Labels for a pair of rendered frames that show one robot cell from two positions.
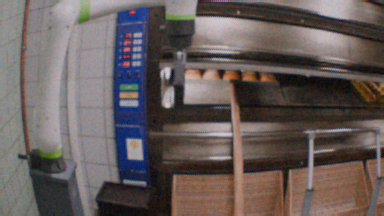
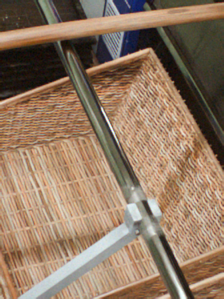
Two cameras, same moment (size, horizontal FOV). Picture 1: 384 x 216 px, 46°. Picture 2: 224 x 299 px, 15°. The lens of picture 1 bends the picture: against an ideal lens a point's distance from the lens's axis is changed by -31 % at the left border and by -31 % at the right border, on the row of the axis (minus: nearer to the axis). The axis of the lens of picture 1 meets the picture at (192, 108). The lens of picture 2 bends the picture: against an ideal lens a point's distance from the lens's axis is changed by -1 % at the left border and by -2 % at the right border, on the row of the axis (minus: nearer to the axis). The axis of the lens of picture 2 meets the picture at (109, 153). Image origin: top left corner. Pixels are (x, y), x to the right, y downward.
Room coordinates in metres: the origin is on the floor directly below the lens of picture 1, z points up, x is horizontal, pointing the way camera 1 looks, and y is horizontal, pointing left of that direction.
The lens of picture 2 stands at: (1.99, -1.20, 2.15)
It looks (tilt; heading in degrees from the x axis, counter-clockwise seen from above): 48 degrees down; 59
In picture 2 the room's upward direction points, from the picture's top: 11 degrees clockwise
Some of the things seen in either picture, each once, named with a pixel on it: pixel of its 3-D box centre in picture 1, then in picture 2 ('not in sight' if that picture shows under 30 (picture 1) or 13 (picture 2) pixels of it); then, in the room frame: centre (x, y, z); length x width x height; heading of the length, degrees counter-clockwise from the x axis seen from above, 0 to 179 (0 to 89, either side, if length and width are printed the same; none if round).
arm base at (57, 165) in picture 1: (40, 158); not in sight; (1.87, 0.60, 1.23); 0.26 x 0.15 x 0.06; 88
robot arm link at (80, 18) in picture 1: (68, 13); not in sight; (1.88, 0.45, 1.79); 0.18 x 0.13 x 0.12; 104
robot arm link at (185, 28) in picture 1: (179, 26); not in sight; (1.86, 0.04, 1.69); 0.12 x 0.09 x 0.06; 89
